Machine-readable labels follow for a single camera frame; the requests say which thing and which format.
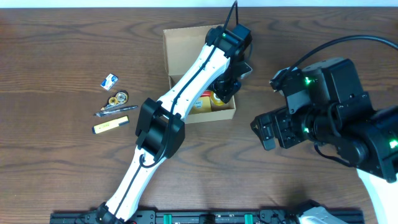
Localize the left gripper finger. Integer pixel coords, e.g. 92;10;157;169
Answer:
213;82;227;100
223;82;241;103

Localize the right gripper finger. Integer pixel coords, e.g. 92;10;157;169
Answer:
250;113;272;139
261;123;275;151

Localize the yellow tape roll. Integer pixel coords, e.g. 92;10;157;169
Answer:
210;91;224;106

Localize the red black stapler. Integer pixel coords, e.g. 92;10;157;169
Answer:
201;90;211;97

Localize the yellow sticky note pad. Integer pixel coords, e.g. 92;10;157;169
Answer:
190;96;212;114

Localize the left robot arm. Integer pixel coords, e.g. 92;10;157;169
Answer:
93;24;252;223

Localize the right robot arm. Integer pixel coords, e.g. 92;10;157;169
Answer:
251;58;397;223

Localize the brown cardboard box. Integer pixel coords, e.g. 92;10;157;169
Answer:
163;25;236;124

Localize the correction tape dispenser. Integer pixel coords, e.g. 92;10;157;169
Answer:
108;91;129;106

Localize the yellow highlighter marker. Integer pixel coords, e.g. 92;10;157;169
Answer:
92;116;129;134

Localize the dark pencil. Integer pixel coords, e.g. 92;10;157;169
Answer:
101;103;121;111

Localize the small blue white box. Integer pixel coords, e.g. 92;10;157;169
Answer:
100;73;119;91

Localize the black pen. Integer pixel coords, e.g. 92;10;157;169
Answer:
94;105;138;117

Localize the black mounting rail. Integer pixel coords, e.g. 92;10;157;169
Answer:
49;209;365;224

